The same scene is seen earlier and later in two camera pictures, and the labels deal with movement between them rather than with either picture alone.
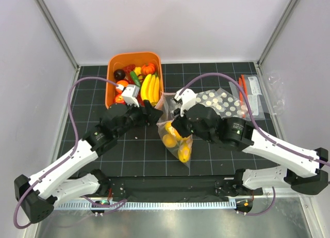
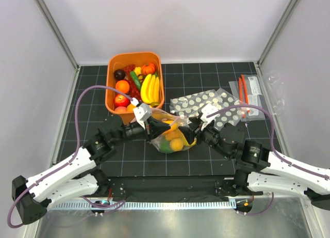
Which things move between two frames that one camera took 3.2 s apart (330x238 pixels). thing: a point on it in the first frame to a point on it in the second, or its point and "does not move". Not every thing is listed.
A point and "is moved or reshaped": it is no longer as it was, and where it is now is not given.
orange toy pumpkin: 149,68 does not move
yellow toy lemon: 169,140 to 177,144
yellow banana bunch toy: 169,127 to 186,143
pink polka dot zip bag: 182,147 is moved or reshaped
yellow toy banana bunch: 150,89 does not move
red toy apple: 119,99 does not move
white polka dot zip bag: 226,104 does not move
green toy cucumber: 135,78 does not move
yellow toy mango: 184,152 to 173,125
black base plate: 167,187 does not move
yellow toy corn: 137,70 does not move
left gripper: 147,113 to 156,128
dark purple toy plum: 119,74 does not move
